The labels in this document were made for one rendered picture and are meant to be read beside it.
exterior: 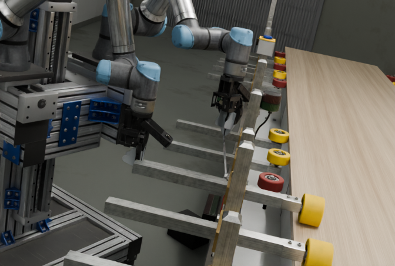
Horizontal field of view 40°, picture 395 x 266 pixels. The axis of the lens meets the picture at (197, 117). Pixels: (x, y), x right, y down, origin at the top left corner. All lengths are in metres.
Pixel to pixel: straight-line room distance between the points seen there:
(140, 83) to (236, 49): 0.33
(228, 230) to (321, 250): 0.31
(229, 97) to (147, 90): 0.27
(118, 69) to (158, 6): 0.59
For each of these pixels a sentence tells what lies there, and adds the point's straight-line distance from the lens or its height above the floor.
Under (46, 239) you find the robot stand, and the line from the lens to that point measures 2.56.
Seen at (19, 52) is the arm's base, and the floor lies 1.10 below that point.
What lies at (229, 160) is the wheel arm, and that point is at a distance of 1.99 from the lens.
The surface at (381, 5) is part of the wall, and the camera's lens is 8.59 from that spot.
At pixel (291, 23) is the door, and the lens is 9.07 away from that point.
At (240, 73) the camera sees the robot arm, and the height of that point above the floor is 1.18.
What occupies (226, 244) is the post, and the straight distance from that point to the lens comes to 1.03.
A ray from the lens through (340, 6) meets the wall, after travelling 8.80.
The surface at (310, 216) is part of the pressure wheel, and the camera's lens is 1.48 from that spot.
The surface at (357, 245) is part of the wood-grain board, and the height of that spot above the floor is 0.90.
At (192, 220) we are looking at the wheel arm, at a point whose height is 0.96.
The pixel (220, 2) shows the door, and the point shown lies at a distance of 9.77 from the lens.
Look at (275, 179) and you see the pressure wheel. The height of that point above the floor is 0.90.
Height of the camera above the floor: 1.55
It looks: 17 degrees down
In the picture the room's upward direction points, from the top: 11 degrees clockwise
